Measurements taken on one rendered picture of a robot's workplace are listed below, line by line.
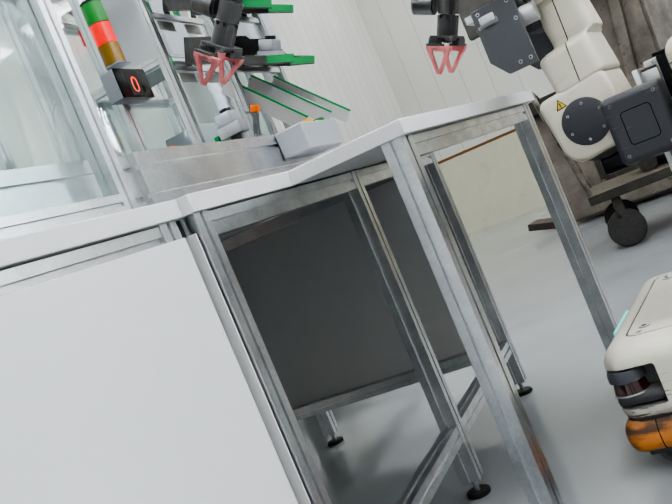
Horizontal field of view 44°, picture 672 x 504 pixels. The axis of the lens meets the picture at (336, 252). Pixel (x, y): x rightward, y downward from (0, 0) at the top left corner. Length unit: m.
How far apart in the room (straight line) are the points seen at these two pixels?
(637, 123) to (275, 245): 1.50
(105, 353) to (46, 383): 0.11
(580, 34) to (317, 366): 1.56
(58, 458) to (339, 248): 1.96
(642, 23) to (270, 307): 3.96
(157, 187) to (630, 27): 5.14
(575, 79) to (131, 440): 1.25
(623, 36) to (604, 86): 4.35
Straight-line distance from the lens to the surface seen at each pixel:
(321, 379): 2.97
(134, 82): 2.00
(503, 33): 1.92
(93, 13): 2.04
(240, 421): 1.25
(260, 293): 2.97
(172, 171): 1.44
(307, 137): 1.80
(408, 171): 1.52
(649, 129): 1.79
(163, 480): 1.09
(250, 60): 2.30
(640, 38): 6.23
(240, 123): 2.06
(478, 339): 1.55
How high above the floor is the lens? 0.73
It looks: 2 degrees down
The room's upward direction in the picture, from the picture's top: 23 degrees counter-clockwise
